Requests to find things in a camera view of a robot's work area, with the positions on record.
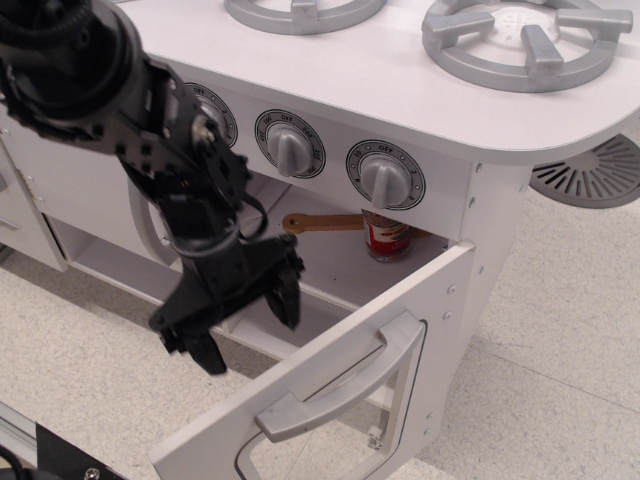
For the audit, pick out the white oven door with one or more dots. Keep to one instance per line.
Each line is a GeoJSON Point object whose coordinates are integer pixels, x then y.
{"type": "Point", "coordinates": [333, 373]}

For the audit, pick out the grey stove knob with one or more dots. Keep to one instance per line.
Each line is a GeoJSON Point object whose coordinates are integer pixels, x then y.
{"type": "Point", "coordinates": [290, 144]}
{"type": "Point", "coordinates": [386, 175]}
{"type": "Point", "coordinates": [218, 111]}

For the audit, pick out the grey right stove knob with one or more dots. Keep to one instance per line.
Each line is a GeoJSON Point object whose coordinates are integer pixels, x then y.
{"type": "Point", "coordinates": [386, 175]}

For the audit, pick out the grey right burner grate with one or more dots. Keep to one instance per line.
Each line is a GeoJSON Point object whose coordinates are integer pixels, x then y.
{"type": "Point", "coordinates": [524, 46]}

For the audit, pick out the red food can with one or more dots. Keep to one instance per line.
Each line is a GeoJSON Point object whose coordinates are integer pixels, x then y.
{"type": "Point", "coordinates": [386, 239]}

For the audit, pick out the white left cabinet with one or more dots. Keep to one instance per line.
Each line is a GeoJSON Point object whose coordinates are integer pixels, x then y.
{"type": "Point", "coordinates": [23, 226]}

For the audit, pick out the grey middle stove knob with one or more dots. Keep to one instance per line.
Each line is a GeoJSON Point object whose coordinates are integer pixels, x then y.
{"type": "Point", "coordinates": [290, 144]}

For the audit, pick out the wooden spoon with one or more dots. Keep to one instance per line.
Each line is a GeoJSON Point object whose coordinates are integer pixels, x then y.
{"type": "Point", "coordinates": [298, 223]}

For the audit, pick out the grey left burner grate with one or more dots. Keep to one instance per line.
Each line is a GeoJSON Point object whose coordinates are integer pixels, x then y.
{"type": "Point", "coordinates": [303, 17]}

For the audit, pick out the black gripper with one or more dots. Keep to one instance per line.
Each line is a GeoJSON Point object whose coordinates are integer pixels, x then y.
{"type": "Point", "coordinates": [218, 283]}

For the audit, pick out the grey burner grate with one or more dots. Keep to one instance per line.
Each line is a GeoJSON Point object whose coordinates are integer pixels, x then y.
{"type": "Point", "coordinates": [524, 46]}
{"type": "Point", "coordinates": [303, 17]}

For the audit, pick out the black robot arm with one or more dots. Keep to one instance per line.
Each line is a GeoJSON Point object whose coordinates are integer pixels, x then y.
{"type": "Point", "coordinates": [75, 72]}

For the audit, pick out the grey oven door handle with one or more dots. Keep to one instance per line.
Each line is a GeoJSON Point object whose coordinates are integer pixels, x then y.
{"type": "Point", "coordinates": [289, 417]}

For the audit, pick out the grey left stove knob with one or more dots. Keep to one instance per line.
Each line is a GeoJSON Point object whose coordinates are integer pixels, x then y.
{"type": "Point", "coordinates": [218, 111]}

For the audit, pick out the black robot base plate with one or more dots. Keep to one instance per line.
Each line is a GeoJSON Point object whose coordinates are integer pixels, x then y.
{"type": "Point", "coordinates": [43, 454]}

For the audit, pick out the grey floor vent grille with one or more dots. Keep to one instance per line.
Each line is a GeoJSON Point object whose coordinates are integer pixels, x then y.
{"type": "Point", "coordinates": [606, 176]}

